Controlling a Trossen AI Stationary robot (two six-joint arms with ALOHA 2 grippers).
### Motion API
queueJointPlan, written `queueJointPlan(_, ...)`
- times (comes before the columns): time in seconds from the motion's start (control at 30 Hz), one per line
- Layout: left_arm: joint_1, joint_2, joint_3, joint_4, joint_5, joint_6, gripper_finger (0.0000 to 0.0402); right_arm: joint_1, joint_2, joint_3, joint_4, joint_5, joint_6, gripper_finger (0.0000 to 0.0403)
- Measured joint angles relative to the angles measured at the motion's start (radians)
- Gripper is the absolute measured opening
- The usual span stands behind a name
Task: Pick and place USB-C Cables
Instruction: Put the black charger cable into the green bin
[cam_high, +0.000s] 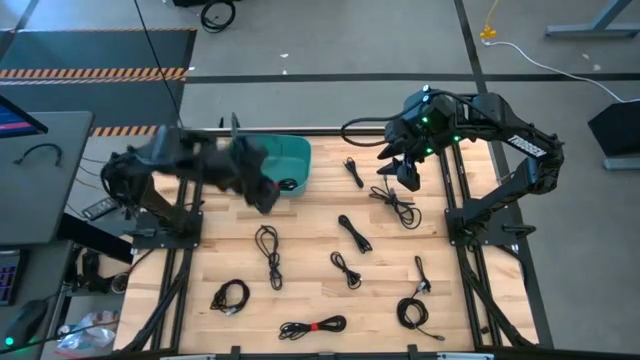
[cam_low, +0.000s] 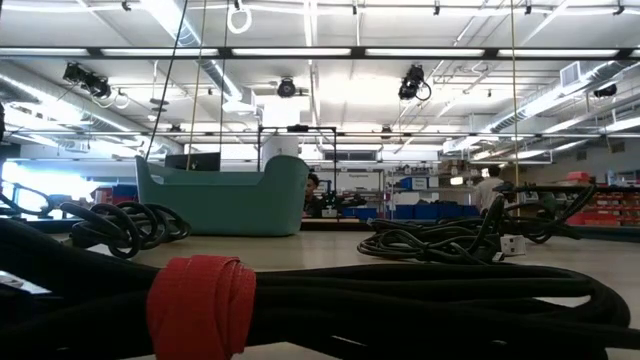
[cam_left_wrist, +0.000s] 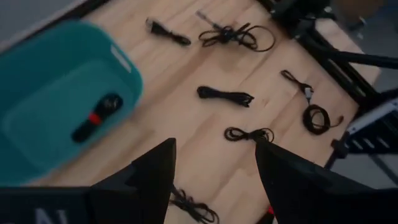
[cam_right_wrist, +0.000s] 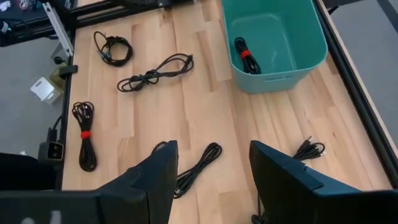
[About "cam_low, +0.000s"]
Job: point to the black overhead light bar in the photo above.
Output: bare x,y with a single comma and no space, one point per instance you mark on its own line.
225,51

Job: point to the red storage bin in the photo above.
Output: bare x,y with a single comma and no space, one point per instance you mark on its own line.
577,176

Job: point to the white sign board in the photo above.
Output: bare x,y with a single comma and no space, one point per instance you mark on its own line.
357,181

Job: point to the white column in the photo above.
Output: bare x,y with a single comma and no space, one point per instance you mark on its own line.
280,150

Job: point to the black ceiling-mounted camera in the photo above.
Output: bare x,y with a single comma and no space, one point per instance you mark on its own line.
87,80
412,82
286,88
605,90

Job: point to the silver ventilation duct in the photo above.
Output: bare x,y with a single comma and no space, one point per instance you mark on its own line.
185,35
575,85

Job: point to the teal plastic bin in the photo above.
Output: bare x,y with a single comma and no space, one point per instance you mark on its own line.
225,210

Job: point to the black background rig frame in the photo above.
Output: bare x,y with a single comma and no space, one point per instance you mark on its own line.
297,128

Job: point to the black workbench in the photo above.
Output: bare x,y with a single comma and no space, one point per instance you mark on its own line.
615,188

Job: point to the person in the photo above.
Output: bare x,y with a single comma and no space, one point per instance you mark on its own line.
487,195
312,192

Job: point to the black aluminium table frame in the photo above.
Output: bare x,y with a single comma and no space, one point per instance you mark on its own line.
615,234

